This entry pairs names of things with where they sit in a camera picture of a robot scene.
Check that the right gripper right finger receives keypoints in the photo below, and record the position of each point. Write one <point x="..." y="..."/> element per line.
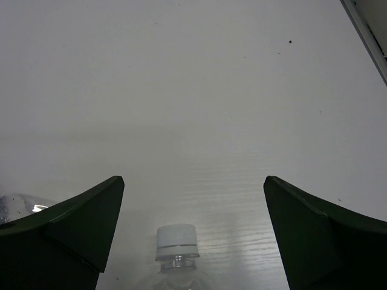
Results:
<point x="323" y="245"/>

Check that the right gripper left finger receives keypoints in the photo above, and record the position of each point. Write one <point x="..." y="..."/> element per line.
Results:
<point x="65" y="246"/>

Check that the clear unlabelled plastic bottle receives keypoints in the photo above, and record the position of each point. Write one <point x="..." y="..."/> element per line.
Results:
<point x="14" y="206"/>

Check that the white cap blue label bottle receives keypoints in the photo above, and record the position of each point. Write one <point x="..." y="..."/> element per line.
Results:
<point x="177" y="253"/>

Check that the aluminium frame rail right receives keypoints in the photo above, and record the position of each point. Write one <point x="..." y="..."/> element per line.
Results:
<point x="367" y="36"/>

